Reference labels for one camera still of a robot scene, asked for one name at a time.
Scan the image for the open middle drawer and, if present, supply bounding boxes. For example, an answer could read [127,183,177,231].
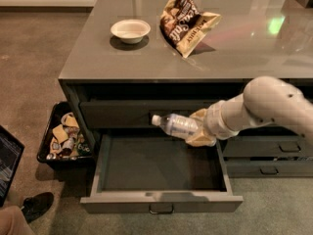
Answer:
[80,134,244,214]

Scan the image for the clear blue plastic bottle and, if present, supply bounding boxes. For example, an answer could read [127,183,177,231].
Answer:
[152,114,199,140]

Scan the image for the middle right drawer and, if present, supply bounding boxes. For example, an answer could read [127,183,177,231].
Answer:
[219,136,313,158]

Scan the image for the black bin of trash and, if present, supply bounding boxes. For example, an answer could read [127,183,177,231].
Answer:
[37,102,94,169]

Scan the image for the dark grey drawer cabinet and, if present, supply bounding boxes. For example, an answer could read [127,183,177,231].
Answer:
[58,0,313,214]

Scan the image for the laptop screen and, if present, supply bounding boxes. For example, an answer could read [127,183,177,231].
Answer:
[0,125,24,207]

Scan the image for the person's knee in tan trousers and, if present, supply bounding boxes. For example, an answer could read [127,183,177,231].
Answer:
[0,206,35,235]

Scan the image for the black shoe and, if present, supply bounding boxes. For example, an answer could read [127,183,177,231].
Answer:
[22,192,54,223]

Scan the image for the bottom right drawer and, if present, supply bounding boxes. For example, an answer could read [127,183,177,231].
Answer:
[226,160,313,177]

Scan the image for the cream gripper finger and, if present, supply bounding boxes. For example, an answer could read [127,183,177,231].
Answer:
[190,108,207,121]
[185,132,215,147]

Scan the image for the white paper bowl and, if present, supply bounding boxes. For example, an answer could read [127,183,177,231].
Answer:
[111,20,151,44]

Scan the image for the top left drawer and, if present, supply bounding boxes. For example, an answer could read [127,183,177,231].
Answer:
[80,100,215,129]

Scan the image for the brown snack chip bag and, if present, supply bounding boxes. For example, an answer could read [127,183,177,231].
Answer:
[159,0,221,58]

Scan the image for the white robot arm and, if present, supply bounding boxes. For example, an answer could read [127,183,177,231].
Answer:
[186,76,313,147]

